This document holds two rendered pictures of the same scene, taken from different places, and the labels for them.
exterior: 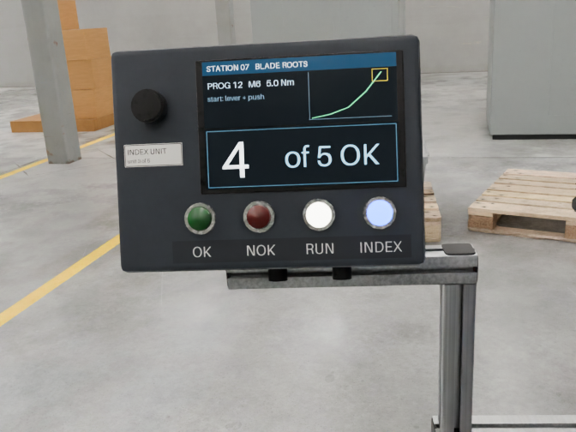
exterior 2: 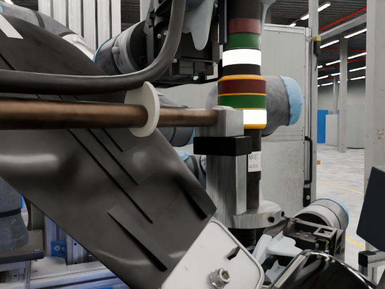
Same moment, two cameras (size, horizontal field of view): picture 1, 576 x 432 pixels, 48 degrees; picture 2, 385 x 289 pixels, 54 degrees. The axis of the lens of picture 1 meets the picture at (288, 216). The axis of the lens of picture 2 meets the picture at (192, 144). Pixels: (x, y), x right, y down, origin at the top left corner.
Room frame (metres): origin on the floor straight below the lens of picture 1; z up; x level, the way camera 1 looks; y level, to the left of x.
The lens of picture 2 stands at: (1.17, -0.91, 1.36)
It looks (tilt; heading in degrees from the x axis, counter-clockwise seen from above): 3 degrees down; 154
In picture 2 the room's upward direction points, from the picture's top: straight up
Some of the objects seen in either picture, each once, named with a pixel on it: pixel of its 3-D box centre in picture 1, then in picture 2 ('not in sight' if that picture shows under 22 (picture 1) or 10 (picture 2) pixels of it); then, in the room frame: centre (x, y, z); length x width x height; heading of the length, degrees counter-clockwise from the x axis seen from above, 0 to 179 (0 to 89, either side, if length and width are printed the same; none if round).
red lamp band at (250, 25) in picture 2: not in sight; (241, 30); (0.88, -0.72, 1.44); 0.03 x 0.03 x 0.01
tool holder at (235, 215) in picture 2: not in sight; (236, 166); (0.89, -0.73, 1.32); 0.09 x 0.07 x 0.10; 120
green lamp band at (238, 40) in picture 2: not in sight; (241, 45); (0.88, -0.72, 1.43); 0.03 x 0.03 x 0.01
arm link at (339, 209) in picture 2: not in sight; (324, 221); (0.65, -0.38, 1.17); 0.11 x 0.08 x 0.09; 122
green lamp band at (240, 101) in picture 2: not in sight; (241, 102); (0.88, -0.72, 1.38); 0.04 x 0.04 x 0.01
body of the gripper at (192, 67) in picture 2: not in sight; (173, 46); (0.76, -0.73, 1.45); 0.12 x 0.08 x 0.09; 5
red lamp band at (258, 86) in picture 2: not in sight; (241, 88); (0.88, -0.72, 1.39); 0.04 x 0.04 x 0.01
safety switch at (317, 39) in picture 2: not in sight; (313, 53); (-0.74, 0.94, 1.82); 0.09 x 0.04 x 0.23; 85
